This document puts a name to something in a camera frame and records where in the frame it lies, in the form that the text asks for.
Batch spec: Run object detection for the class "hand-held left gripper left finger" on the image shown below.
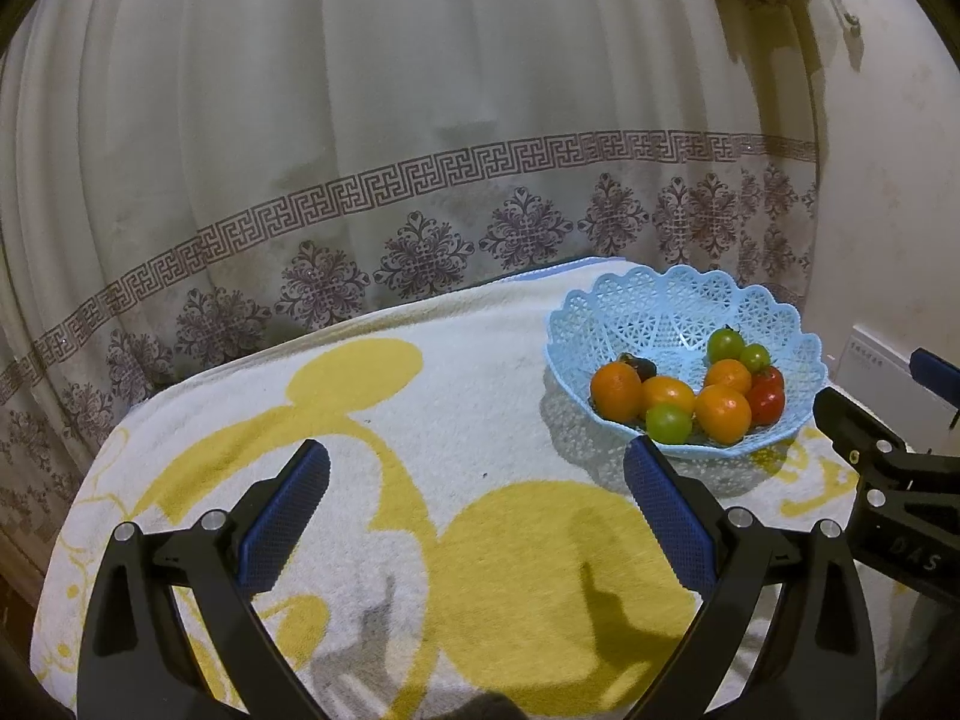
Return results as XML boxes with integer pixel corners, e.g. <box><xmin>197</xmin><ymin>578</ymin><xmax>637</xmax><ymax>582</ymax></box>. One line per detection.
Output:
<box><xmin>77</xmin><ymin>439</ymin><xmax>332</xmax><ymax>720</ymax></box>

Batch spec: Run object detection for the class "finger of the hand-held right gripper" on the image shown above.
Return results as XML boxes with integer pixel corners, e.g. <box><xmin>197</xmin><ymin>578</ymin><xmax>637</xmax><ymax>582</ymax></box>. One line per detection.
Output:
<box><xmin>910</xmin><ymin>349</ymin><xmax>960</xmax><ymax>428</ymax></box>
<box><xmin>813</xmin><ymin>386</ymin><xmax>912</xmax><ymax>467</ymax></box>

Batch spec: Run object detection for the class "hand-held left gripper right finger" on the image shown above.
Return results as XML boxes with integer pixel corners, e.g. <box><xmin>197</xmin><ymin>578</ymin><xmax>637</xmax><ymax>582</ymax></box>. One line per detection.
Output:
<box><xmin>624</xmin><ymin>435</ymin><xmax>878</xmax><ymax>720</ymax></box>

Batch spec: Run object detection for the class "smooth oval green tomato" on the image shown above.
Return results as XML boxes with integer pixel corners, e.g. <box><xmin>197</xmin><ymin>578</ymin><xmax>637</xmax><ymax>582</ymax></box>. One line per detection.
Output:
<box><xmin>646</xmin><ymin>403</ymin><xmax>694</xmax><ymax>445</ymax></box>

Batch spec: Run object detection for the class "yellowish smooth orange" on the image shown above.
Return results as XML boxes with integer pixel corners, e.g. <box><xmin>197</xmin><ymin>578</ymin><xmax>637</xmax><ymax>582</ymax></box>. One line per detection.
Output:
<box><xmin>641</xmin><ymin>376</ymin><xmax>697</xmax><ymax>413</ymax></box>

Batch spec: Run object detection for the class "rough-skinned orange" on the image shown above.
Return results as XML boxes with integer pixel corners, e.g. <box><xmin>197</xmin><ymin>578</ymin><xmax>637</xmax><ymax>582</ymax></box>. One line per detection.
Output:
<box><xmin>703</xmin><ymin>359</ymin><xmax>753</xmax><ymax>395</ymax></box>

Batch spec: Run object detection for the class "small orange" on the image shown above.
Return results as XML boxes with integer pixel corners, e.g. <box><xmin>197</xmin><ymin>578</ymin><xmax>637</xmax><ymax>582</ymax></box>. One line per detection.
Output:
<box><xmin>590</xmin><ymin>362</ymin><xmax>644</xmax><ymax>422</ymax></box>

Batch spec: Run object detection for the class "light blue lace plastic basket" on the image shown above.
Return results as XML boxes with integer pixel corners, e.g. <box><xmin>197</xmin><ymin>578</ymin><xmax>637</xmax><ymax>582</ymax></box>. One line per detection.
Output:
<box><xmin>545</xmin><ymin>264</ymin><xmax>830</xmax><ymax>460</ymax></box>

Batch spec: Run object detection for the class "white and yellow printed towel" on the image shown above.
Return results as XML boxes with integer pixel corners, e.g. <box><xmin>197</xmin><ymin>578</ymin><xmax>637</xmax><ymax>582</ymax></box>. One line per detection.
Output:
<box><xmin>30</xmin><ymin>259</ymin><xmax>923</xmax><ymax>720</ymax></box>

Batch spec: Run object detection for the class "beige patterned curtain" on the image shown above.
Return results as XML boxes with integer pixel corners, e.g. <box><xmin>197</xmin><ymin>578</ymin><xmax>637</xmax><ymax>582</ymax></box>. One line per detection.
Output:
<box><xmin>0</xmin><ymin>0</ymin><xmax>826</xmax><ymax>601</ymax></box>

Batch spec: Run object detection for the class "white wall box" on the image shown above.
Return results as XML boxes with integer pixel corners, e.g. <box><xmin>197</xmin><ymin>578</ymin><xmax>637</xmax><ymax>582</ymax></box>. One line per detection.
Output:
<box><xmin>851</xmin><ymin>325</ymin><xmax>931</xmax><ymax>398</ymax></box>

